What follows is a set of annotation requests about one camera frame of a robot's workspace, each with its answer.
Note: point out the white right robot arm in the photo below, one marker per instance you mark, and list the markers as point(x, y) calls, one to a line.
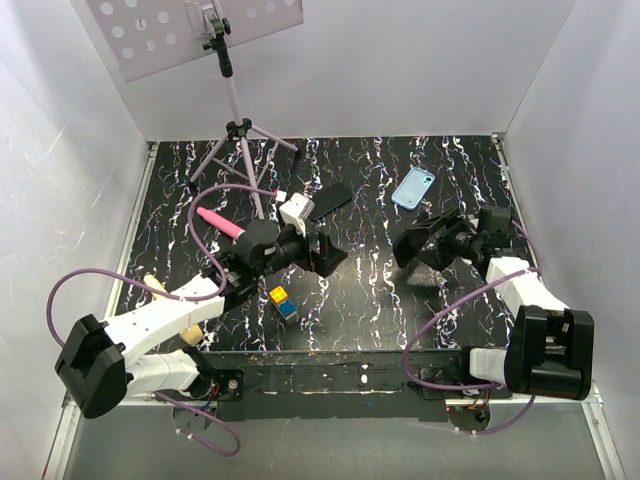
point(550, 348)

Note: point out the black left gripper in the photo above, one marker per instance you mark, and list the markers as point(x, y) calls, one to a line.
point(321, 261)

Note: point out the lilac music stand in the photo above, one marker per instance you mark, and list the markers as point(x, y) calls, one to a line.
point(150, 37)

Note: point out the pink cylindrical stick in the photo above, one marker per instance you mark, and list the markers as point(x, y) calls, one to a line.
point(217, 221)

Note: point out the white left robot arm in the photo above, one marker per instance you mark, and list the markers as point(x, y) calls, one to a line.
point(105, 361)

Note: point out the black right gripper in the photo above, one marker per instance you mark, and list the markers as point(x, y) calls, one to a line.
point(438, 258)

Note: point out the black smartphone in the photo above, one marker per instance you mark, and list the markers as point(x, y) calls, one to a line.
point(329, 199)

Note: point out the light blue phone case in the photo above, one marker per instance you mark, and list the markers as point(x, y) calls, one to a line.
point(412, 189)

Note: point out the orange and blue toy blocks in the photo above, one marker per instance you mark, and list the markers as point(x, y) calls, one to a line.
point(280, 299)

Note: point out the wooden handled tool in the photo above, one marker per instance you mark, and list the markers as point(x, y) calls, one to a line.
point(192, 335)

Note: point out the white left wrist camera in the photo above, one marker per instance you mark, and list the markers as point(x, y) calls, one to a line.
point(295, 212)

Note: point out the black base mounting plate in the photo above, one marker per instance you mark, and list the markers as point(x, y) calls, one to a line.
point(257, 385)

